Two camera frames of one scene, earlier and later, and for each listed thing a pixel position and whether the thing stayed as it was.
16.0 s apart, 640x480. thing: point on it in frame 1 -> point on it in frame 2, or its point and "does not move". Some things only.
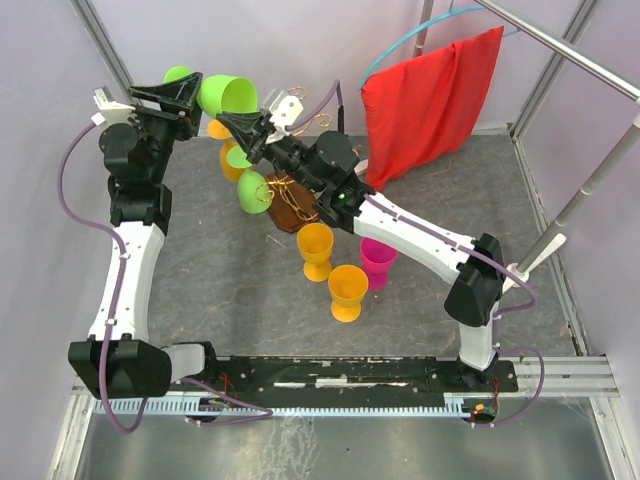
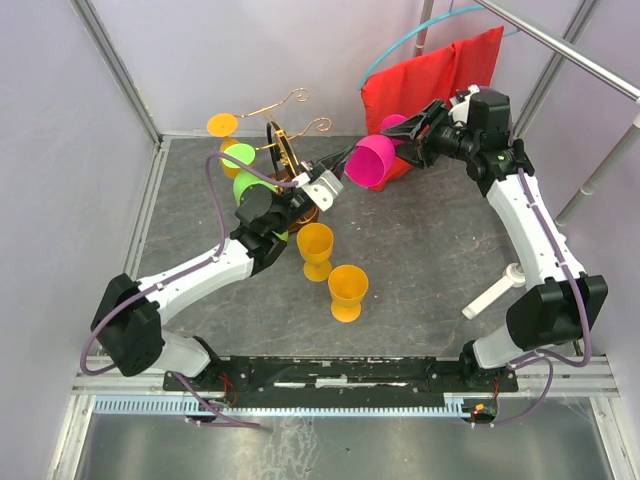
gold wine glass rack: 290,206 does not move
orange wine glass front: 348,285 does not move
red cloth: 424,110 does not move
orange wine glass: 315,241 does not move
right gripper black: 249,128 -> 415,151
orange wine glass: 219,131 does not move
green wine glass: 220,93 -> 284,236
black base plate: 346,378 does not move
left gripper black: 183,91 -> 331,162
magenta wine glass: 377,258 -> 370,159
